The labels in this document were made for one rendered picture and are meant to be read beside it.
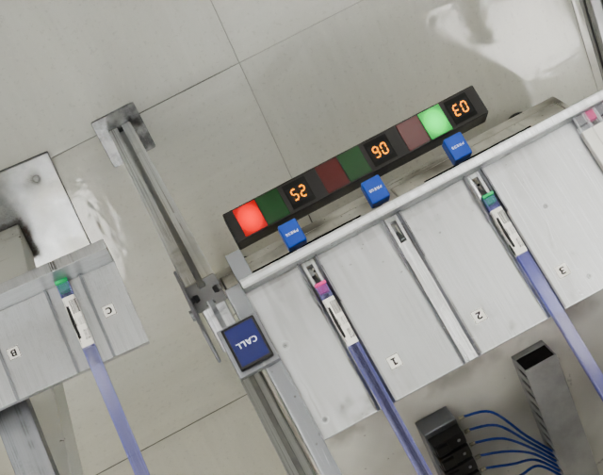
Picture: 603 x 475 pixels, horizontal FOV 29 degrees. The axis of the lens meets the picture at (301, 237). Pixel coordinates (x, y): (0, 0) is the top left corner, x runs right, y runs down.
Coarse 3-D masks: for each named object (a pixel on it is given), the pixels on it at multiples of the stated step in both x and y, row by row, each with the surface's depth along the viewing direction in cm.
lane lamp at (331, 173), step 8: (336, 160) 141; (320, 168) 140; (328, 168) 140; (336, 168) 140; (320, 176) 140; (328, 176) 140; (336, 176) 140; (344, 176) 140; (328, 184) 140; (336, 184) 140; (344, 184) 140; (328, 192) 140
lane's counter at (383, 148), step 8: (384, 136) 141; (368, 144) 141; (376, 144) 141; (384, 144) 141; (368, 152) 141; (376, 152) 141; (384, 152) 141; (392, 152) 141; (376, 160) 140; (384, 160) 140
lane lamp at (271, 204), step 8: (272, 192) 140; (256, 200) 140; (264, 200) 140; (272, 200) 140; (280, 200) 140; (264, 208) 139; (272, 208) 139; (280, 208) 139; (264, 216) 139; (272, 216) 139; (280, 216) 139
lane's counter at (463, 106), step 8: (456, 96) 142; (464, 96) 142; (448, 104) 142; (456, 104) 142; (464, 104) 142; (448, 112) 142; (456, 112) 142; (464, 112) 142; (472, 112) 142; (456, 120) 141; (464, 120) 141
